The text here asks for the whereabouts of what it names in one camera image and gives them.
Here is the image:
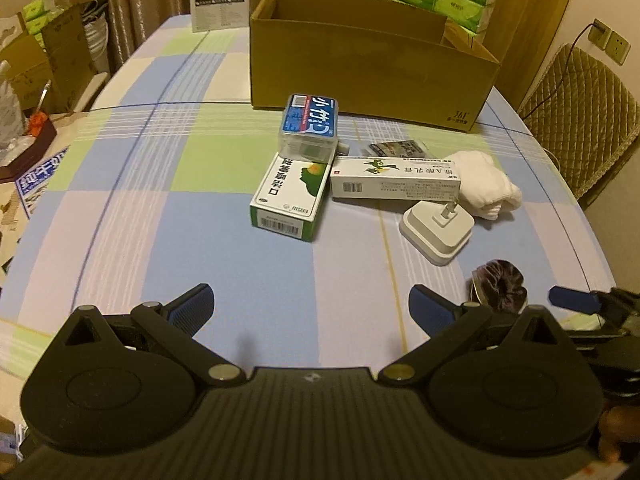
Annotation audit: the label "white power adapter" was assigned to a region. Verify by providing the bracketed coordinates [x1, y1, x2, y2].
[399, 200, 475, 266]

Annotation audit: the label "wall power socket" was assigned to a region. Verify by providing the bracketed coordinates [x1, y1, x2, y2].
[588, 18, 631, 65]

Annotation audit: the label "brown cardboard carton on floor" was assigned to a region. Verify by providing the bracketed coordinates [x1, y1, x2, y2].
[1, 4, 96, 113]

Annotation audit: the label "quilted brown chair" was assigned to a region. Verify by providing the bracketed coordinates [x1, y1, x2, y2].
[518, 44, 639, 208]

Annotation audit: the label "white socks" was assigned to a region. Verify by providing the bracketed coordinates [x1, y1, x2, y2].
[448, 151, 523, 221]

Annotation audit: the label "long white ointment box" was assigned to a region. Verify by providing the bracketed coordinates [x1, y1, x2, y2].
[330, 156, 461, 202]

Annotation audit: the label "green white medicine box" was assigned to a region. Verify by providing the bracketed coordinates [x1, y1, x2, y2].
[250, 154, 331, 242]

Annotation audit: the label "clear blue floss box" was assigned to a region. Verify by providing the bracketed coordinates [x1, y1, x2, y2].
[278, 93, 338, 164]

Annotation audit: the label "flat blue milk carton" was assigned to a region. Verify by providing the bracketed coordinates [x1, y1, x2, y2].
[15, 148, 67, 219]

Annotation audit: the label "checkered bed sheet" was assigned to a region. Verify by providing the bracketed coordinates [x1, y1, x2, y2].
[1, 16, 614, 377]

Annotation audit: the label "black charger cable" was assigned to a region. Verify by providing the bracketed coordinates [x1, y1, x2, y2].
[516, 20, 608, 111]

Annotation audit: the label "brown cardboard box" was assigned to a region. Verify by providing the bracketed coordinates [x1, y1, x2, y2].
[250, 0, 500, 131]

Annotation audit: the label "stacked white bowls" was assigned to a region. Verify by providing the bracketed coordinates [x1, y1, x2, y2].
[84, 13, 111, 74]

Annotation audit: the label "black usb stick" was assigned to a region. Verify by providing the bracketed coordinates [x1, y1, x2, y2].
[336, 142, 350, 156]

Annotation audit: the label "dark wooden tray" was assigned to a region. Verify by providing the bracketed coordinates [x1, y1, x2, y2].
[0, 119, 56, 184]

